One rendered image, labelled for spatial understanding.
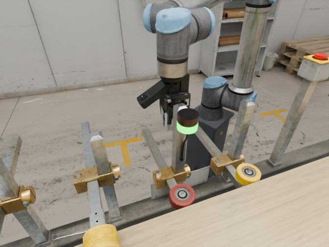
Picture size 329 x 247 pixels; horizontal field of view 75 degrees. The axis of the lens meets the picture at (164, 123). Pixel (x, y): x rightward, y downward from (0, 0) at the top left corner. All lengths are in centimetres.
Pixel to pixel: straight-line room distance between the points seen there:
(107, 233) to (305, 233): 51
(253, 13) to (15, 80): 302
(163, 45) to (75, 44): 267
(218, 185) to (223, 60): 309
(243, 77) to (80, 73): 250
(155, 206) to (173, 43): 62
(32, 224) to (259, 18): 122
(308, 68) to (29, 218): 102
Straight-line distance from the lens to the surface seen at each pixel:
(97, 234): 57
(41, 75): 341
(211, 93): 143
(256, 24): 121
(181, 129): 59
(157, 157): 86
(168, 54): 59
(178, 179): 81
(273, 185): 80
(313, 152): 134
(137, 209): 91
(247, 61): 127
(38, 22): 320
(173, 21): 57
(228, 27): 374
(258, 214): 72
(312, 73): 89
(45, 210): 194
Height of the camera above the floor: 147
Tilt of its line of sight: 37 degrees down
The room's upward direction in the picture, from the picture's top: straight up
